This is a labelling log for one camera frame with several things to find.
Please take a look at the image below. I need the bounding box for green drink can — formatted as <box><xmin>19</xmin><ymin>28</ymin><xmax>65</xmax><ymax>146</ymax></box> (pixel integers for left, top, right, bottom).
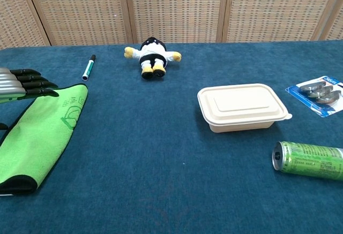
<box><xmin>272</xmin><ymin>141</ymin><xmax>343</xmax><ymax>182</ymax></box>

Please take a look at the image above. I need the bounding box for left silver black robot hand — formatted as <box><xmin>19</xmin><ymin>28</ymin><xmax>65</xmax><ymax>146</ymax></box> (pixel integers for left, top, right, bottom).
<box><xmin>0</xmin><ymin>67</ymin><xmax>59</xmax><ymax>131</ymax></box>

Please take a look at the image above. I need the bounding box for black white plush doll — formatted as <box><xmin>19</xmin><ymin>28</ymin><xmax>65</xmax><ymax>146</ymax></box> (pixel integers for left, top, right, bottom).
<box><xmin>124</xmin><ymin>36</ymin><xmax>182</xmax><ymax>80</ymax></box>

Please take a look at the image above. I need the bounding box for blue blister pack of clips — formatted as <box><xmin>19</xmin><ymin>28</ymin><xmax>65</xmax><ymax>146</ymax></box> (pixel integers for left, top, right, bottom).
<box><xmin>285</xmin><ymin>75</ymin><xmax>343</xmax><ymax>118</ymax></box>

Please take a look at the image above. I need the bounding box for cream lidded food container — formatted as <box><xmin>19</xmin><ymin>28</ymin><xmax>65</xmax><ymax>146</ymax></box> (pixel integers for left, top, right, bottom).
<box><xmin>197</xmin><ymin>83</ymin><xmax>293</xmax><ymax>133</ymax></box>

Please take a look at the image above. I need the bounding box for blue carpet table mat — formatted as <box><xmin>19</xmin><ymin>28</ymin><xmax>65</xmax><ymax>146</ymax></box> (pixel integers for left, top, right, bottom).
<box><xmin>0</xmin><ymin>40</ymin><xmax>343</xmax><ymax>234</ymax></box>

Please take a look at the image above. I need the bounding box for white green marker pen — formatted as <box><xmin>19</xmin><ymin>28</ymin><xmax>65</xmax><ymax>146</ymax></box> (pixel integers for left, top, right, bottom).
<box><xmin>81</xmin><ymin>54</ymin><xmax>96</xmax><ymax>81</ymax></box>

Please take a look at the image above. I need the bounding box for grey green cloth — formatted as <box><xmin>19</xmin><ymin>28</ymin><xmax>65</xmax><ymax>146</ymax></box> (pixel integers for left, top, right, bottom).
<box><xmin>0</xmin><ymin>83</ymin><xmax>88</xmax><ymax>196</ymax></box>

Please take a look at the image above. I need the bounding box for wicker folding screen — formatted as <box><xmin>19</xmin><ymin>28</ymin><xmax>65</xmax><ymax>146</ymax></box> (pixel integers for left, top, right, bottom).
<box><xmin>0</xmin><ymin>0</ymin><xmax>343</xmax><ymax>50</ymax></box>

